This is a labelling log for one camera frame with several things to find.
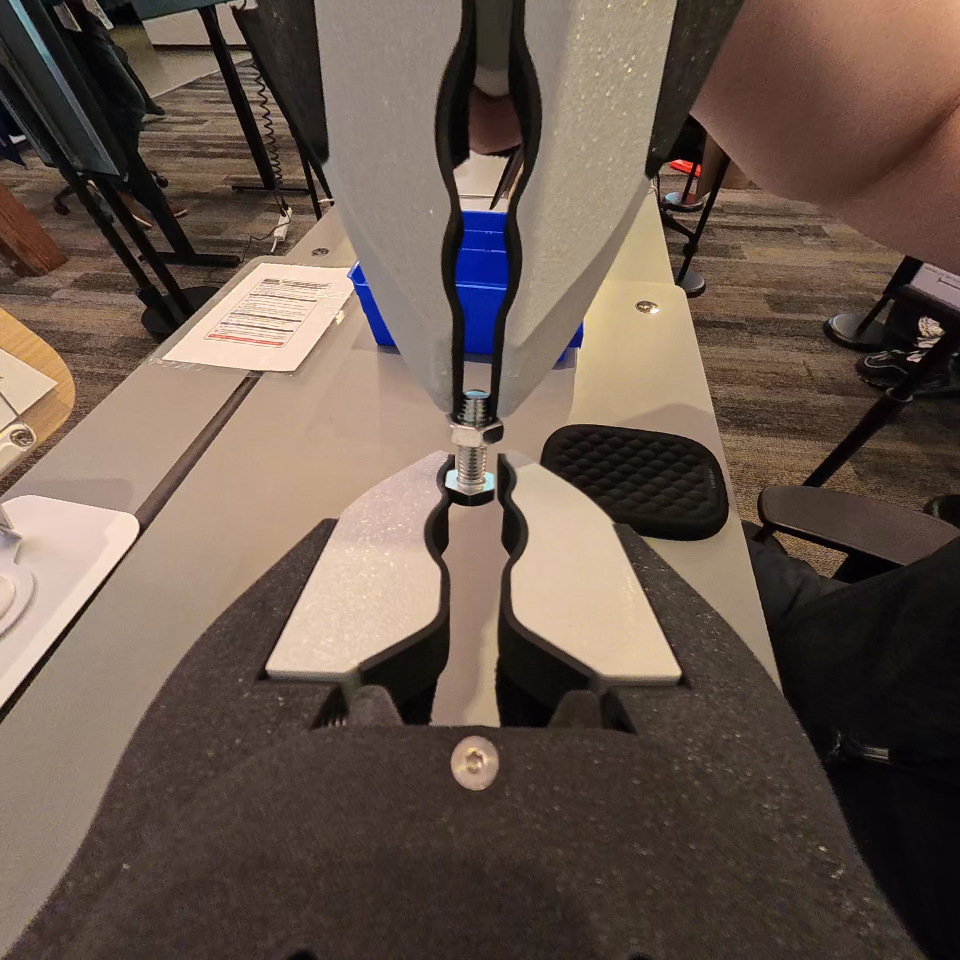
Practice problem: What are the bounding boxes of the person's right forearm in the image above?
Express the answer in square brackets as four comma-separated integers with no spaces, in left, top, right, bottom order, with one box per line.
[690,0,960,275]

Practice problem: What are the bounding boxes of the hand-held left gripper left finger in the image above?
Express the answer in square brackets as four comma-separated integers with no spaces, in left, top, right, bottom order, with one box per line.
[264,450,451,685]

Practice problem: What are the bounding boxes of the black coiled cable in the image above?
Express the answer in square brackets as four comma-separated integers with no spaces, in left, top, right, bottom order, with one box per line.
[251,60,290,219]

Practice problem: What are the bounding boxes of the rounded wooden board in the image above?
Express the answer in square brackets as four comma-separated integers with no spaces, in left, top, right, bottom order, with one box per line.
[0,307,76,481]

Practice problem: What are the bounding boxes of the steel hex bolt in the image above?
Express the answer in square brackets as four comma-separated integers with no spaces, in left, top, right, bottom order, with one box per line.
[442,390,500,507]

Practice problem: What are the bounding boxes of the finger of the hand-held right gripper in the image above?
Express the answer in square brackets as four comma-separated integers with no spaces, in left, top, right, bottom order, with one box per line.
[489,0,680,417]
[315,0,477,417]

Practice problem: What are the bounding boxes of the black stanchion post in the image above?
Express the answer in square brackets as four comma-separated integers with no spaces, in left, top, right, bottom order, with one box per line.
[825,255,924,352]
[660,150,732,298]

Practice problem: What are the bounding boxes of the black office chair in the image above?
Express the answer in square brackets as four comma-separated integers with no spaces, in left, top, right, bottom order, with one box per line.
[757,486,960,582]

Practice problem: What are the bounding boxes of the blue plastic bin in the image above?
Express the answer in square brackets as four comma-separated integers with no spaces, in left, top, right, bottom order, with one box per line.
[347,210,586,354]

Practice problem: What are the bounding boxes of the black textured wrist pad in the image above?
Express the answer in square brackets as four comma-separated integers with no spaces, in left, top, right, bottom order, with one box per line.
[540,423,730,543]

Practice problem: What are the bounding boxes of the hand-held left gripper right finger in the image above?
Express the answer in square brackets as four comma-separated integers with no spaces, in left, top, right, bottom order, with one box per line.
[497,450,684,690]

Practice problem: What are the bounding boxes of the colour printed instruction sheet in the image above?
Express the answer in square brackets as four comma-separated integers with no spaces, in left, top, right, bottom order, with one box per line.
[0,348,60,451]

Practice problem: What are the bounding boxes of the paper sheet in plastic sleeve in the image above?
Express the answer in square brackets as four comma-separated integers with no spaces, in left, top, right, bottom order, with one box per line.
[161,258,355,374]

